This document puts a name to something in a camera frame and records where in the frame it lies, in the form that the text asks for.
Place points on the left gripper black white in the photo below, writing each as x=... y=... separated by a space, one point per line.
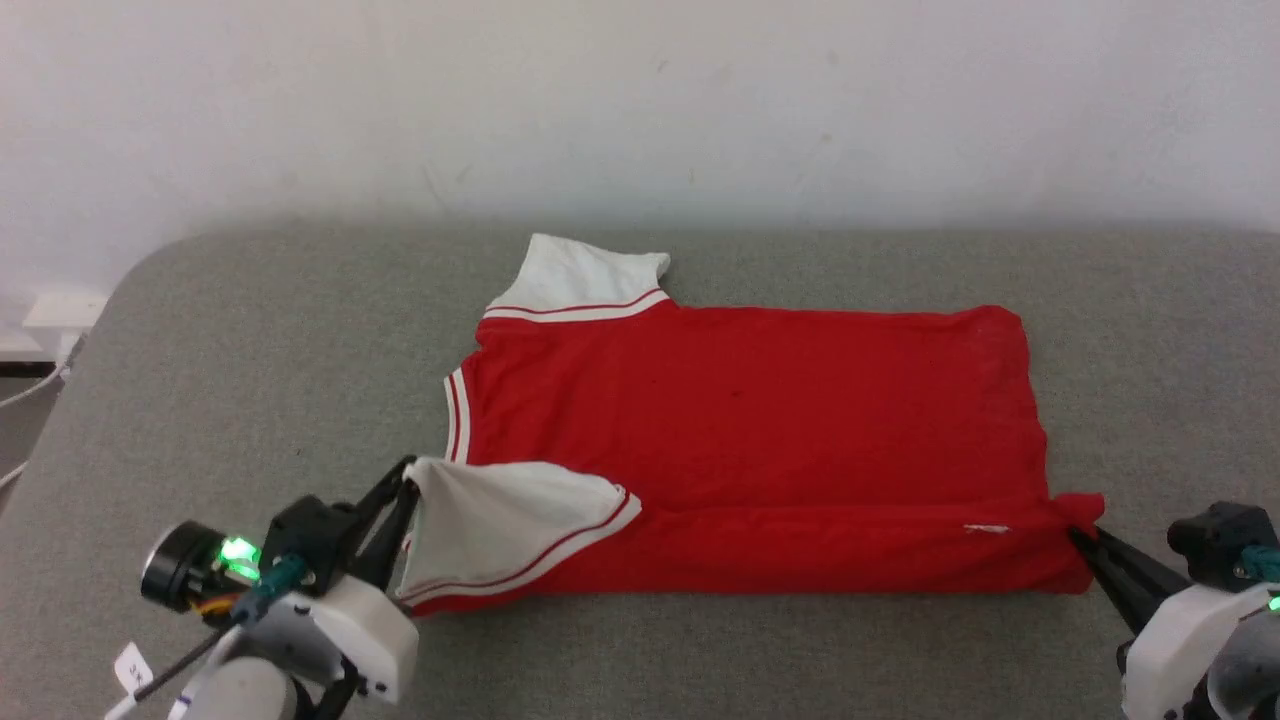
x=350 y=625

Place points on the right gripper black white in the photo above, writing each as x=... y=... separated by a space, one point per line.
x=1190 y=640

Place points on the red and white garment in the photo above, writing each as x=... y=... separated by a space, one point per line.
x=750 y=430

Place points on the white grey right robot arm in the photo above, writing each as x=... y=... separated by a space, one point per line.
x=1250 y=685

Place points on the white box on floor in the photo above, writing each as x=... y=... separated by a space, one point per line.
x=65 y=310

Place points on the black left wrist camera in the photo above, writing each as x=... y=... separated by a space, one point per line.
x=185 y=565

